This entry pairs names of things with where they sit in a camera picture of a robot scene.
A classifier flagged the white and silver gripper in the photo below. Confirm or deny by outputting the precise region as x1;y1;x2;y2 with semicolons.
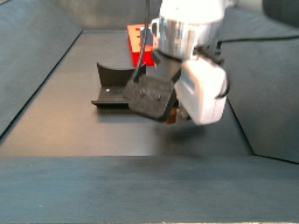
151;0;229;60

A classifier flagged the black curved holder stand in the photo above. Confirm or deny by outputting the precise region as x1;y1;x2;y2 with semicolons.
91;64;137;109

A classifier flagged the red shape sorter board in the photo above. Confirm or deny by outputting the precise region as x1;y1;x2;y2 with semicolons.
127;24;155;66

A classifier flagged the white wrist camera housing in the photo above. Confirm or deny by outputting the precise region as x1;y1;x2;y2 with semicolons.
175;57;227;125

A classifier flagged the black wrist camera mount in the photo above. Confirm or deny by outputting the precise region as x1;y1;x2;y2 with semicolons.
123;50;183;122

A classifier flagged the black cable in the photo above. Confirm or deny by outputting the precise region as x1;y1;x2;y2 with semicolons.
133;0;153;82

